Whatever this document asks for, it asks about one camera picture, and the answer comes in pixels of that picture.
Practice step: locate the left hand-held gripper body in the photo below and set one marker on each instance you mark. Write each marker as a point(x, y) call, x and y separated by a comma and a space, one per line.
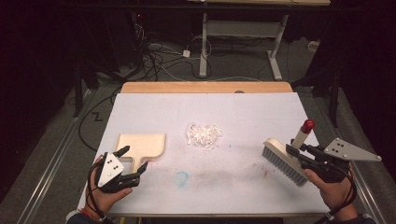
point(109, 169)

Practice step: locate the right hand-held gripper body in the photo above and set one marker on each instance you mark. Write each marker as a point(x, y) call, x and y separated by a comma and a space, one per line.
point(348, 151)

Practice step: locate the beige dustpan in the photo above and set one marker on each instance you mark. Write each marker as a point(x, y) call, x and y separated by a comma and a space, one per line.
point(141, 146)

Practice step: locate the person's left hand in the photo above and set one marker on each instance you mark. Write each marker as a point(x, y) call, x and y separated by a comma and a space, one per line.
point(107, 196)

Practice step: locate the person's right hand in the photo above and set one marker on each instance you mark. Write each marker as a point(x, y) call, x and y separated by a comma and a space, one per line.
point(331, 191)

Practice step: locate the pile of white paper scraps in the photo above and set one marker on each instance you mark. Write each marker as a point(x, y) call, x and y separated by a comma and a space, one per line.
point(204, 135)

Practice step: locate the white table cover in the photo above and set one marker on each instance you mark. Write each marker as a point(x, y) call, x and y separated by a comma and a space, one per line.
point(218, 109)

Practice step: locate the white power adapter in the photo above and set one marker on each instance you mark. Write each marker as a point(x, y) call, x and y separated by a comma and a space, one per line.
point(186, 53)

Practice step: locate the metal floor rail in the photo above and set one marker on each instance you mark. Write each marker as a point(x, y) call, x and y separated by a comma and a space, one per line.
point(55, 156)
point(363, 188)

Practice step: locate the white desk with metal frame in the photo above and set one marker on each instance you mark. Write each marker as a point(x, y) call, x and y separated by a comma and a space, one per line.
point(239, 28)

